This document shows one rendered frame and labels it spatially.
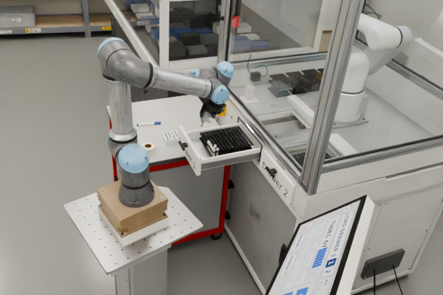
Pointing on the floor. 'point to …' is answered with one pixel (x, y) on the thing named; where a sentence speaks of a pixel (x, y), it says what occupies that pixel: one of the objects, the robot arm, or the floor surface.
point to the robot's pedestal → (140, 281)
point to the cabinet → (399, 230)
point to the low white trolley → (144, 115)
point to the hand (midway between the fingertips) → (202, 118)
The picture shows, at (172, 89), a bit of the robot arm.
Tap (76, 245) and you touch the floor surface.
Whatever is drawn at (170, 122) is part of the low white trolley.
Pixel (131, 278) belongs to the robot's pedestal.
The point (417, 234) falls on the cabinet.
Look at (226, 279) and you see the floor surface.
